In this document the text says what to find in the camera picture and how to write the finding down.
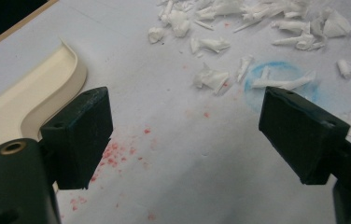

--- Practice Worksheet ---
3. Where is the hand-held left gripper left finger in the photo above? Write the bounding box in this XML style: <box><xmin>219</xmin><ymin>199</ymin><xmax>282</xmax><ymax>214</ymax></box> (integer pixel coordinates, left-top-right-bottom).
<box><xmin>39</xmin><ymin>86</ymin><xmax>114</xmax><ymax>190</ymax></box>

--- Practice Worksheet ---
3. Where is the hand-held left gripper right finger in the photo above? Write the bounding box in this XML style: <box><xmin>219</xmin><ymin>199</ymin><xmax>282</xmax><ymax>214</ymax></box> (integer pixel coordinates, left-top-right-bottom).
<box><xmin>258</xmin><ymin>86</ymin><xmax>351</xmax><ymax>186</ymax></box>

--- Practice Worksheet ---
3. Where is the cream plastic dustpan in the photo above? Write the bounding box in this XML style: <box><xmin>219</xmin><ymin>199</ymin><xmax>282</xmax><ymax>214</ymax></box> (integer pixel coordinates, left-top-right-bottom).
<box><xmin>0</xmin><ymin>39</ymin><xmax>89</xmax><ymax>175</ymax></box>

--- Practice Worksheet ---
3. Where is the pile of white paper scraps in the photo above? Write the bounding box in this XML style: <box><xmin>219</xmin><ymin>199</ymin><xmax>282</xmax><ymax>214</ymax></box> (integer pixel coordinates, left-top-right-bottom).
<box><xmin>147</xmin><ymin>0</ymin><xmax>351</xmax><ymax>97</ymax></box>

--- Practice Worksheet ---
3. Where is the white table cover sheet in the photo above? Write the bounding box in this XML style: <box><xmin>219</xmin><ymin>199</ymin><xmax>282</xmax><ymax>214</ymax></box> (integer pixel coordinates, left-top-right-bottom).
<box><xmin>0</xmin><ymin>0</ymin><xmax>351</xmax><ymax>224</ymax></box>

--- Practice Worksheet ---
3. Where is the wooden table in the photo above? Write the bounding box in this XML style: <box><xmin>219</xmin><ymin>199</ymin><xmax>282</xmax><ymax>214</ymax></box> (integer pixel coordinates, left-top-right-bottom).
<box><xmin>0</xmin><ymin>0</ymin><xmax>60</xmax><ymax>58</ymax></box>

